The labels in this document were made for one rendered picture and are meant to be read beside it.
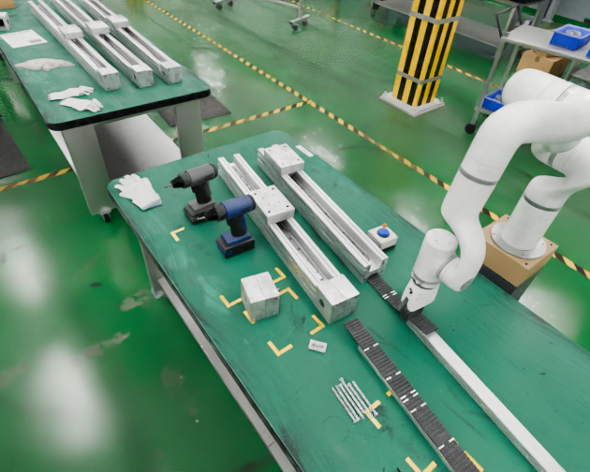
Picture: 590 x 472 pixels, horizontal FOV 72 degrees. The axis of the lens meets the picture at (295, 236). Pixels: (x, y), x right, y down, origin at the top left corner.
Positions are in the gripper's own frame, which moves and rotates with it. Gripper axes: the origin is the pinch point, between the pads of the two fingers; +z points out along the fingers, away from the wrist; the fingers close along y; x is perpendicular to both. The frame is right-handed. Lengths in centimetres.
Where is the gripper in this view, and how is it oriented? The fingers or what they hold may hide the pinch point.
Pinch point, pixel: (411, 311)
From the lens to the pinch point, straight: 135.0
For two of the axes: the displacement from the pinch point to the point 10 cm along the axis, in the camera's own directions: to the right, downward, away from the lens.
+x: -5.0, -6.1, 6.1
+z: -0.6, 7.3, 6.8
